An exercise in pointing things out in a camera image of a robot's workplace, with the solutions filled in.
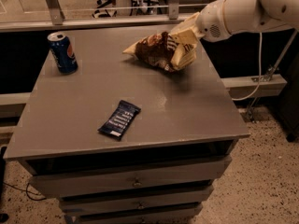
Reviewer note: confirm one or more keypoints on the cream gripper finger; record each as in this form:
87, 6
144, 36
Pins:
184, 53
188, 25

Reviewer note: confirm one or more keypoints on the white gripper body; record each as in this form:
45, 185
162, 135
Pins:
211, 22

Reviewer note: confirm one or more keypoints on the brown chip bag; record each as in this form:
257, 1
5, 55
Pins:
155, 50

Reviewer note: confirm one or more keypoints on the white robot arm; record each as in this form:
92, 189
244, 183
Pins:
250, 16

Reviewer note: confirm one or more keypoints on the grey drawer cabinet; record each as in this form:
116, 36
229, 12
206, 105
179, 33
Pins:
119, 142

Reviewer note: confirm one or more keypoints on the dark blue snack bar wrapper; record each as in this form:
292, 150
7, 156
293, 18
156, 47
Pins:
120, 120

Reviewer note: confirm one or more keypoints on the blue pepsi soda can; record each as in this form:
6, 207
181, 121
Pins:
61, 49

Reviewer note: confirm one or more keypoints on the middle grey drawer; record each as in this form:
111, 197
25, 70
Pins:
137, 200

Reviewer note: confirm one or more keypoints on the grey drawer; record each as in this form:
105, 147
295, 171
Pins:
99, 181
137, 200
159, 215

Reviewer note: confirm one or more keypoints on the bottom grey drawer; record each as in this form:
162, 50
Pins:
159, 215

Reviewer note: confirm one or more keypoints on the top grey drawer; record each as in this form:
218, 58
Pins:
99, 181

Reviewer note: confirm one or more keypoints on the metal railing frame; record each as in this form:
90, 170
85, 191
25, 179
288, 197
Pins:
30, 15

